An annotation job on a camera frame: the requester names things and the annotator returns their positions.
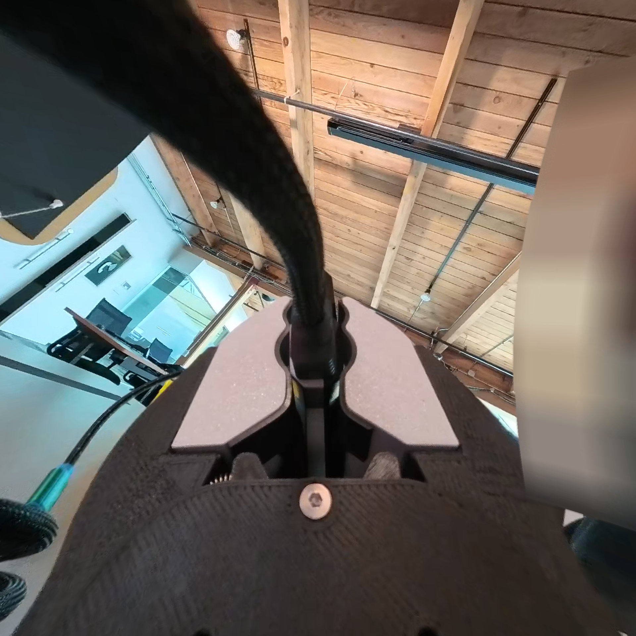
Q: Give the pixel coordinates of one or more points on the wooden office desk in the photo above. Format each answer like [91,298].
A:
[109,338]

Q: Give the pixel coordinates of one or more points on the framed wall picture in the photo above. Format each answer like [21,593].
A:
[107,266]

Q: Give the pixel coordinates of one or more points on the black door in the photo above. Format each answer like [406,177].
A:
[74,257]

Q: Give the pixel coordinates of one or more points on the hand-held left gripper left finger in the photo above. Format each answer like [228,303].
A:
[233,392]

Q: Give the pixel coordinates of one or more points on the black panel with wooden rim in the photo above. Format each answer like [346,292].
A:
[49,174]

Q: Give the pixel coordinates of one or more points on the black office chair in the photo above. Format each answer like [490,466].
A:
[112,315]
[160,350]

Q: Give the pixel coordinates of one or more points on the black linear ceiling light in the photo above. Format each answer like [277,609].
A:
[422,149]

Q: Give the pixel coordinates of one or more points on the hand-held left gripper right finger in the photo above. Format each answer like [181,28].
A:
[397,392]

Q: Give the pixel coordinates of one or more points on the person's right forearm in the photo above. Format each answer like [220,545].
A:
[601,551]

